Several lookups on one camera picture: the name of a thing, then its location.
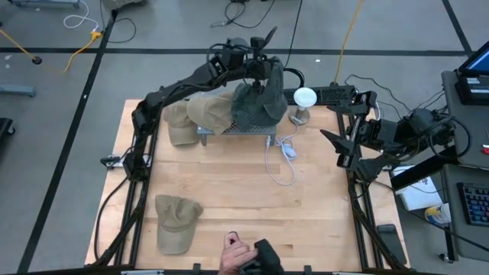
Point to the white mushroom-shaped stand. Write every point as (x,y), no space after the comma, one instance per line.
(305,97)

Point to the black aluminium frame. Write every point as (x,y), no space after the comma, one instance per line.
(362,225)

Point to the grey desk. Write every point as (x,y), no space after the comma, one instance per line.
(454,229)
(473,153)

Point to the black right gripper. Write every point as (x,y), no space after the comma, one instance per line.
(372,133)

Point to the black caster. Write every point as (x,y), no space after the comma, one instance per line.
(4,128)

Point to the blue screen monitor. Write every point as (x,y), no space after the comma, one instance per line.
(479,61)

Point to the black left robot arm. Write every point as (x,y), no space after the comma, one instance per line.
(172,88)

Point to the grey floor bar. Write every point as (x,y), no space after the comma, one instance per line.
(46,3)
(17,90)

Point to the white yellow canister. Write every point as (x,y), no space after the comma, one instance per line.
(437,214)

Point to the black floor puck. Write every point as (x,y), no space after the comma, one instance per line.
(37,60)

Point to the black perforated box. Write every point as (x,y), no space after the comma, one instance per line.
(332,93)

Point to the black keyboard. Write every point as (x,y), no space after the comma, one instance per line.
(475,204)

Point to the tan baseball cap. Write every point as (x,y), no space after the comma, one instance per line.
(179,130)
(210,112)
(175,225)

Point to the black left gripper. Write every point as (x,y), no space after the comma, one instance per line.
(258,68)

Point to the white paper box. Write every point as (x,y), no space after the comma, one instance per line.
(416,195)

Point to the black desk beam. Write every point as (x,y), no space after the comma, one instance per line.
(420,172)

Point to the person's hand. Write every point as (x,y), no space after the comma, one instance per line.
(235,256)

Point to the black desktop device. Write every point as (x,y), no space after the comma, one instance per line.
(471,93)

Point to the black handheld object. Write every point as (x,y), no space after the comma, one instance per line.
(267,256)

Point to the red button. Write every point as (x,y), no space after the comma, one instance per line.
(486,149)

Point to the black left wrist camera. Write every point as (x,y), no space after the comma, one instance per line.
(257,43)

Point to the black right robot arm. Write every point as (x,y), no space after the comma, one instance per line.
(420,130)

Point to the grey perforated metal stand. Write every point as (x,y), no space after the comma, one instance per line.
(248,130)

